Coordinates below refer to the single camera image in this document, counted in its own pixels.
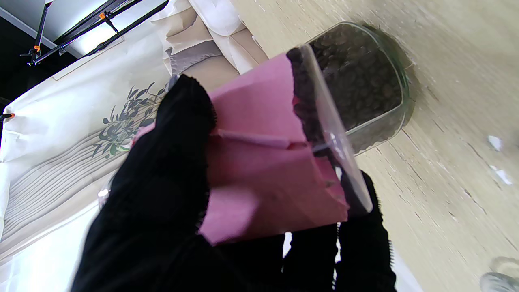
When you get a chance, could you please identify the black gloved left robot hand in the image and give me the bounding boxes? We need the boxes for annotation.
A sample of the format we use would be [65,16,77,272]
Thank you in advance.
[71,74,398,292]

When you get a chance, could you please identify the clear glass jar lid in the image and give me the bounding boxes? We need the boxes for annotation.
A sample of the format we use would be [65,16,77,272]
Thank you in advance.
[480,256,519,292]

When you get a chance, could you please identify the beige pleated curtain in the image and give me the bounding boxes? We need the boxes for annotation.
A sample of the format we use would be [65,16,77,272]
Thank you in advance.
[0,129,136,262]

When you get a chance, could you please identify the white sofa cushion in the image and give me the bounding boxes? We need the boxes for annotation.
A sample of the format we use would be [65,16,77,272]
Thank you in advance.
[187,0,249,38]

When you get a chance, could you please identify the pink square coffee jar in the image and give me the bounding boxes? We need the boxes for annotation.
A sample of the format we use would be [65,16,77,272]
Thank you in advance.
[197,44,373,246]

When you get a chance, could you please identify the glass jar of coffee beans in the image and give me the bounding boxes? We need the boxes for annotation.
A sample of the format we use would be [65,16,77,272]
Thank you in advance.
[307,22,411,155]

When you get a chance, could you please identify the tall leafy green plant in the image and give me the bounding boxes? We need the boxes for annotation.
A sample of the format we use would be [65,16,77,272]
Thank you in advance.
[91,81,169,159]

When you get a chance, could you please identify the black metal stand rods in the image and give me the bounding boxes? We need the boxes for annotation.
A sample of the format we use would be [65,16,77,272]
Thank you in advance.
[20,0,171,66]

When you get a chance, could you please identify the beige sofa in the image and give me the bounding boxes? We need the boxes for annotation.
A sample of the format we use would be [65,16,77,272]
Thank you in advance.
[152,0,270,84]

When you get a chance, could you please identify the gray sofa cushion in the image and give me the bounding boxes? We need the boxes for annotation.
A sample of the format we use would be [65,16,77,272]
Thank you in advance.
[167,40,224,77]

